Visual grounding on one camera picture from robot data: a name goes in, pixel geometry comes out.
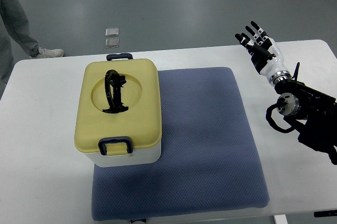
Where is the white sneaker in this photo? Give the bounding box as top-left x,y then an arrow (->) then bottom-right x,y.
36,47 -> 64,59

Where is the person in grey trousers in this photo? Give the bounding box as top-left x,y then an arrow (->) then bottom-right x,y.
1,0 -> 39,85

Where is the blue padded mat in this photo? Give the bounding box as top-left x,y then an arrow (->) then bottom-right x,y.
92,67 -> 270,221

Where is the yellow storage box lid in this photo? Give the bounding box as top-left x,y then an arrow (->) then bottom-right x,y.
74,59 -> 162,156

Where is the upper metal floor plate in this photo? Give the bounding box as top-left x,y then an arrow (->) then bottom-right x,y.
105,27 -> 119,37

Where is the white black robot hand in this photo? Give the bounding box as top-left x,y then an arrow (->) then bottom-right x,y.
235,21 -> 291,86

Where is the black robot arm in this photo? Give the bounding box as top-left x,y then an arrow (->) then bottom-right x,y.
274,63 -> 336,165

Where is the white storage box base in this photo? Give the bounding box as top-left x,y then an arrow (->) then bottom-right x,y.
85,136 -> 162,168

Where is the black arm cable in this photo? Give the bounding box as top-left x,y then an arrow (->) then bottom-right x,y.
265,102 -> 297,133

